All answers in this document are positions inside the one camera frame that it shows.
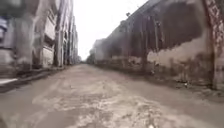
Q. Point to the long dark weathered building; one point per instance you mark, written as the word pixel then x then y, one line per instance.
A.
pixel 173 36

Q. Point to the raised concrete kerb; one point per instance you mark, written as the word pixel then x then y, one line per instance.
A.
pixel 23 77

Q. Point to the weathered grey building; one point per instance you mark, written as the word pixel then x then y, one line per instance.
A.
pixel 30 36

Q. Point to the robot's own part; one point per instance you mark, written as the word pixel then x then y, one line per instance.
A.
pixel 151 126

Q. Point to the pale building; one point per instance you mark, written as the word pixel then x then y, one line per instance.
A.
pixel 97 50

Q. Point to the worn grey concrete road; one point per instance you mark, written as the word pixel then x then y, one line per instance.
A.
pixel 100 96

